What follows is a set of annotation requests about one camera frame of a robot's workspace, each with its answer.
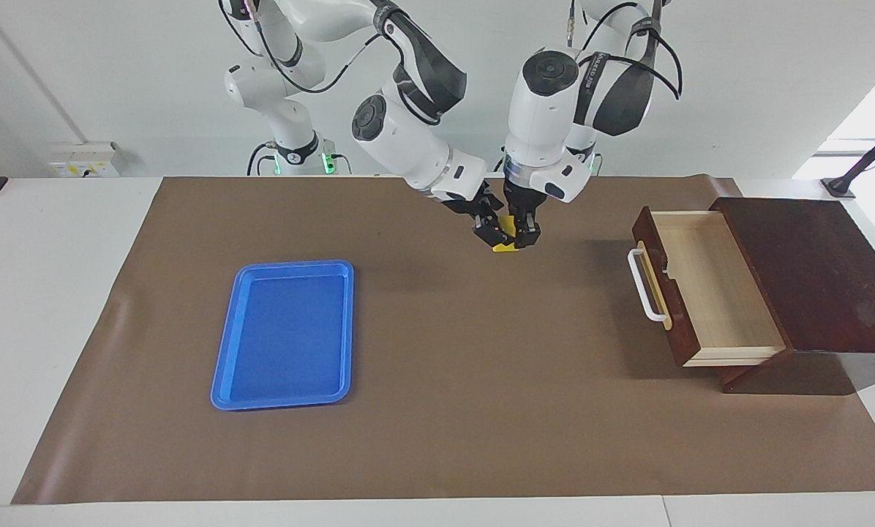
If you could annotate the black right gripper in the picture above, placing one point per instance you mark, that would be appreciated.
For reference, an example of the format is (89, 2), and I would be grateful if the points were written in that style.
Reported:
(470, 201)

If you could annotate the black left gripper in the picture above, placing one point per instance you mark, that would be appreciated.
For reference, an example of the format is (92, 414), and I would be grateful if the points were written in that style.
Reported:
(522, 196)

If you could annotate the yellow cube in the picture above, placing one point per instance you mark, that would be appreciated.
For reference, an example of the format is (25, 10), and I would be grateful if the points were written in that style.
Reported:
(503, 247)

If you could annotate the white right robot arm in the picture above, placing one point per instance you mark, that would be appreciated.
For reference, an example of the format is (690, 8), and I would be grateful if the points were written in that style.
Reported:
(401, 146)

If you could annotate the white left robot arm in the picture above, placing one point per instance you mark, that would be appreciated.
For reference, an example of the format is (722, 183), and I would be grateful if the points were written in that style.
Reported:
(540, 117)

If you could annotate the brown table mat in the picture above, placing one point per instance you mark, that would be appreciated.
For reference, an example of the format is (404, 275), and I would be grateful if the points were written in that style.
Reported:
(481, 366)

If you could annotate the blue plastic tray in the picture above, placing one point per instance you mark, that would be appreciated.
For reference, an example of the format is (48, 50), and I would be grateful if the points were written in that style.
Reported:
(284, 344)

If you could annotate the dark wooden cabinet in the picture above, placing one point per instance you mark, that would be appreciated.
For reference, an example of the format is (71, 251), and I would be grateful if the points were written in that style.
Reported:
(825, 293)

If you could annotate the black angled stand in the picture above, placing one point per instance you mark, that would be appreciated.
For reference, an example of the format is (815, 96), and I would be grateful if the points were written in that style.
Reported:
(840, 187)

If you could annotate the white wall power outlet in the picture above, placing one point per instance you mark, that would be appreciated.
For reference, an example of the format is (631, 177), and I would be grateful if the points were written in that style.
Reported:
(83, 159)

